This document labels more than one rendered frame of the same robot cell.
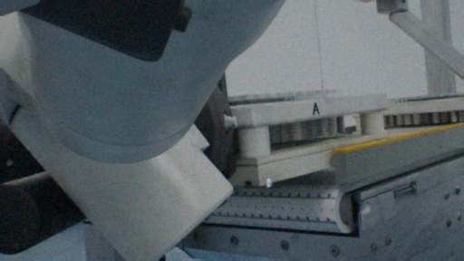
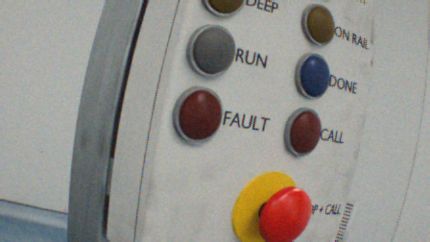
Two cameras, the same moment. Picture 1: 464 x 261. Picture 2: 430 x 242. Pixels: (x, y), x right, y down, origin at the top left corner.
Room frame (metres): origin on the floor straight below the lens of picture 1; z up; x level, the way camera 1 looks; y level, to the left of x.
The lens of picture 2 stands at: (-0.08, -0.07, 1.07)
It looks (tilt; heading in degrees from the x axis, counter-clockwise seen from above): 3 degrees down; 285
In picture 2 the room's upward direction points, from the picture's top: 11 degrees clockwise
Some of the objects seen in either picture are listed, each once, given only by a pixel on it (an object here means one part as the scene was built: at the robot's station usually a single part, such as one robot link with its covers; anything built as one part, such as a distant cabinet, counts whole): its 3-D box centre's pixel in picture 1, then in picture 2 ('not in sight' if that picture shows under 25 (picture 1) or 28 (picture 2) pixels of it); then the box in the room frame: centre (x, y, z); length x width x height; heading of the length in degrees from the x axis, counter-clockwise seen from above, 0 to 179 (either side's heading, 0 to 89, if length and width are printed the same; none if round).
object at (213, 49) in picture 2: not in sight; (213, 50); (0.03, -0.48, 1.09); 0.03 x 0.01 x 0.03; 51
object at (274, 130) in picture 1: (273, 130); not in sight; (0.57, 0.00, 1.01); 0.01 x 0.01 x 0.07
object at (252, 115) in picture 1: (241, 114); not in sight; (0.65, 0.03, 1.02); 0.25 x 0.24 x 0.02; 51
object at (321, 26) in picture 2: not in sight; (321, 24); (-0.02, -0.55, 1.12); 0.03 x 0.01 x 0.03; 51
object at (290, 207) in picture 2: not in sight; (273, 212); (-0.01, -0.53, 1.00); 0.04 x 0.04 x 0.04; 51
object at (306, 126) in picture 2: not in sight; (305, 132); (-0.02, -0.55, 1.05); 0.03 x 0.01 x 0.03; 51
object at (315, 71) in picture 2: not in sight; (315, 76); (-0.02, -0.55, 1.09); 0.03 x 0.01 x 0.03; 51
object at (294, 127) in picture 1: (294, 127); not in sight; (0.59, -0.03, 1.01); 0.01 x 0.01 x 0.07
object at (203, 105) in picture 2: not in sight; (200, 115); (0.03, -0.48, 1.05); 0.03 x 0.01 x 0.03; 51
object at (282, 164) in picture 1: (246, 156); not in sight; (0.65, 0.03, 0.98); 0.24 x 0.24 x 0.02; 51
